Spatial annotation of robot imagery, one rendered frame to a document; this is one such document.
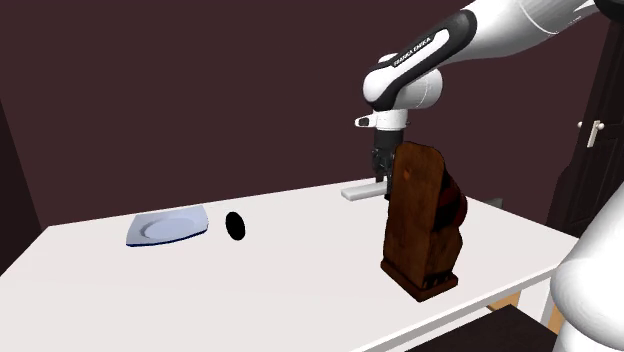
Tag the white table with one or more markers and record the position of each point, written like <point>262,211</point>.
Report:
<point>292,292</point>

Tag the pale blue square plate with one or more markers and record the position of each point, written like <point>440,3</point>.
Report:
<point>168,226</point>

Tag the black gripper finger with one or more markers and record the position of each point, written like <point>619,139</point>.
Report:
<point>380,173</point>

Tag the black oval object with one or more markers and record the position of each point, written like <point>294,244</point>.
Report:
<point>235,226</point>

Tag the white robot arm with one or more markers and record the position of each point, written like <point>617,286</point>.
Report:
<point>414,90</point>

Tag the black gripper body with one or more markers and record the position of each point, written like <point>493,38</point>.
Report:
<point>386,141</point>

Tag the white flat slab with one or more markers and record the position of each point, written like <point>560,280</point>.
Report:
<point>363,191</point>

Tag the brown wooden knife block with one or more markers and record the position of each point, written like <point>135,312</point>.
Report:
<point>418,219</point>

